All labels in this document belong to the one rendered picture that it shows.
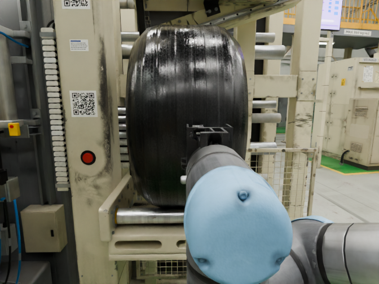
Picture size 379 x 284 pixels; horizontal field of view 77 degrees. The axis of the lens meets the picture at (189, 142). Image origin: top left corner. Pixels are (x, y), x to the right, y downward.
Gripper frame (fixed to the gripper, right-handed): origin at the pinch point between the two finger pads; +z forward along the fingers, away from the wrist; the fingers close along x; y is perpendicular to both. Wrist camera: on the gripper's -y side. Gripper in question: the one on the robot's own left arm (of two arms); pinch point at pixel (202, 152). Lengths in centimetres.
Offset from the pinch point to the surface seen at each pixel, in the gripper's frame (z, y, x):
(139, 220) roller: 12.9, -22.4, 16.6
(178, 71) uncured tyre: 4.2, 17.3, 5.1
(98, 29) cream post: 20.7, 30.0, 27.4
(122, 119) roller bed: 60, 2, 32
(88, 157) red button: 20.1, -5.9, 32.6
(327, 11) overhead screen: 355, 147, -224
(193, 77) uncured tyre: 3.5, 15.9, 2.0
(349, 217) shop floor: 180, -112, -169
